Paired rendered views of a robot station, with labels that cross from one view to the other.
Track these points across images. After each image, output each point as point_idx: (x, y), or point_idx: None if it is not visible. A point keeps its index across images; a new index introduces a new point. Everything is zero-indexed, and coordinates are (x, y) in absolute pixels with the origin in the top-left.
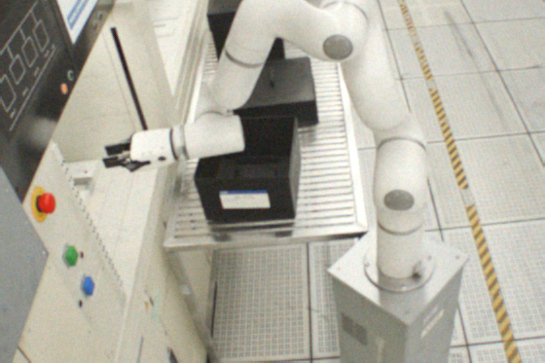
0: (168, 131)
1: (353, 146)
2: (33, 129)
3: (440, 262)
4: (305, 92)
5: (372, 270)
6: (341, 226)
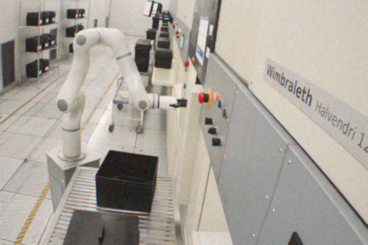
0: (160, 98)
1: (61, 203)
2: (190, 49)
3: (56, 151)
4: (78, 216)
5: (83, 152)
6: (88, 169)
